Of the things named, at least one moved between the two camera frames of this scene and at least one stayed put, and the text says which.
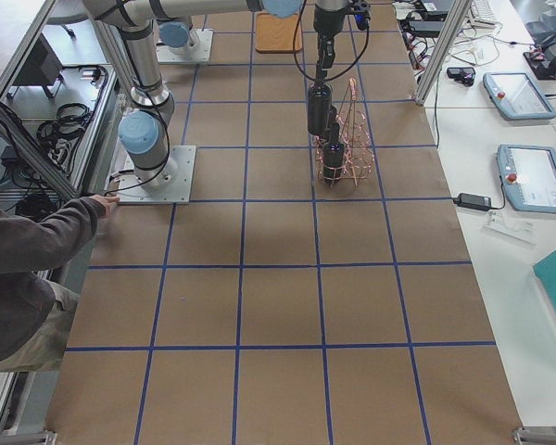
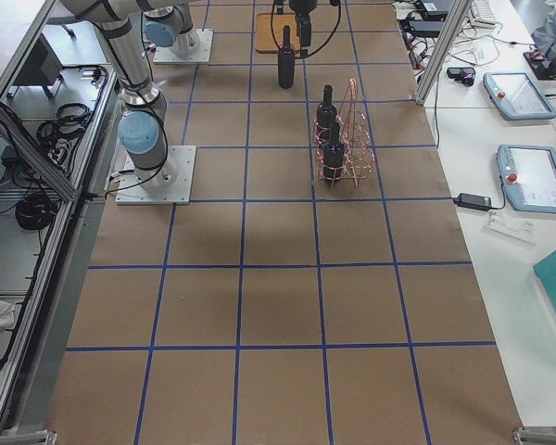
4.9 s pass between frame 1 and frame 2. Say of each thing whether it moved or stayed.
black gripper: moved
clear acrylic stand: stayed
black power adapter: stayed
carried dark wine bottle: moved
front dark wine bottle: stayed
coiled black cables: stayed
